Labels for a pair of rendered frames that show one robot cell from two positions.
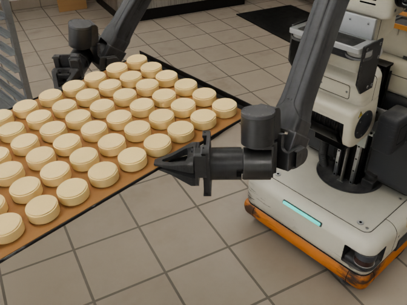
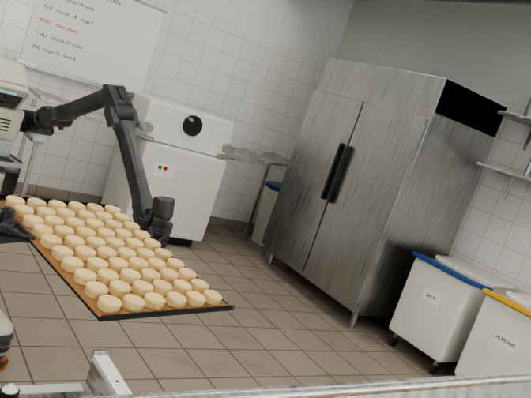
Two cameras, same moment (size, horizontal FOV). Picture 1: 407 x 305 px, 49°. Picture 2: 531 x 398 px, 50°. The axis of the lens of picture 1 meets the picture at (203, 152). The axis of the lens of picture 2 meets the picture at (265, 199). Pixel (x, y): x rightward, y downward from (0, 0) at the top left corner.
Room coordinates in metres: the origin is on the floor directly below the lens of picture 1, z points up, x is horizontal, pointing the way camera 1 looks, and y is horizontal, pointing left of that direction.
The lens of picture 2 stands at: (0.61, 1.73, 1.47)
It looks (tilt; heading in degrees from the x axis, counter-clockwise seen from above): 9 degrees down; 261
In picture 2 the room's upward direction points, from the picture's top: 19 degrees clockwise
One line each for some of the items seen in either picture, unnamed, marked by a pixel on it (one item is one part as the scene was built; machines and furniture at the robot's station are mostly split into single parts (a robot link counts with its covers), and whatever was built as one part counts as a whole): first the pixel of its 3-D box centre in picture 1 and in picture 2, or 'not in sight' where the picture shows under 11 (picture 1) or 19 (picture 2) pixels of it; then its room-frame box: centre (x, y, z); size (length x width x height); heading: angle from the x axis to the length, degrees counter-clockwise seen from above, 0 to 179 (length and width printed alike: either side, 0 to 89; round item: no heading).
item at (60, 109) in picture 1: (65, 108); (74, 242); (0.82, 0.29, 0.98); 0.05 x 0.05 x 0.02
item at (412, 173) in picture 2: not in sight; (367, 190); (-0.98, -3.17, 1.02); 1.40 x 0.91 x 2.05; 118
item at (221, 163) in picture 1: (221, 163); (159, 233); (0.63, -0.03, 0.98); 0.07 x 0.07 x 0.10; 87
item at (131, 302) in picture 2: not in sight; (133, 302); (0.63, 0.51, 0.96); 0.05 x 0.05 x 0.02
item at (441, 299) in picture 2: not in sight; (446, 314); (-1.61, -2.26, 0.39); 0.64 x 0.54 x 0.77; 31
